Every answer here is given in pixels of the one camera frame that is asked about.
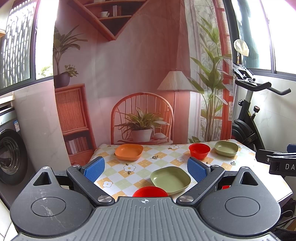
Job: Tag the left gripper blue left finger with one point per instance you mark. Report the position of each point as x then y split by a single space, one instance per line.
83 179

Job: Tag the red bowl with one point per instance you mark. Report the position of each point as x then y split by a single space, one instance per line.
199 150
150 191

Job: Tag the printed room backdrop cloth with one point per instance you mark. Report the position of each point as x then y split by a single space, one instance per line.
156 72

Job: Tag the large green square plate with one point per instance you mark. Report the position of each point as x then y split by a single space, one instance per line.
171 179

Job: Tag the checkered floral tablecloth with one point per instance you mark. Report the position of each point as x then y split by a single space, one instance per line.
123 178

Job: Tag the small green square plate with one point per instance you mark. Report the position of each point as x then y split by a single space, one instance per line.
226 148

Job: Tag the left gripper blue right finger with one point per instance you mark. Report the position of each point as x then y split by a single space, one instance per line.
207 178

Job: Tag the washing machine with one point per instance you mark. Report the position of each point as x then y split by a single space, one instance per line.
16 168

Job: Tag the orange square plate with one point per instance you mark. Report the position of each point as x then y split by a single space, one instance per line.
129 152

